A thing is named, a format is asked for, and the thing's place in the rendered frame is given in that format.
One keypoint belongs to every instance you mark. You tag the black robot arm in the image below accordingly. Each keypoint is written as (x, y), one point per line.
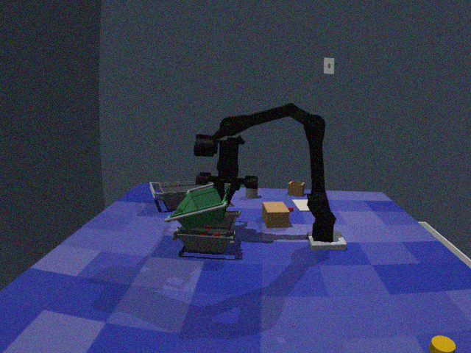
(314, 126)

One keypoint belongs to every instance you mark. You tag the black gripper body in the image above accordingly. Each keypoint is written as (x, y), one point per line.
(227, 171)

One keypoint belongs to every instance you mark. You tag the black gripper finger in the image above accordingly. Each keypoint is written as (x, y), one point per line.
(220, 191)
(231, 192)

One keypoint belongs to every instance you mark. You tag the grey cylinder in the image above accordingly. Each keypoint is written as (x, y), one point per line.
(251, 193)

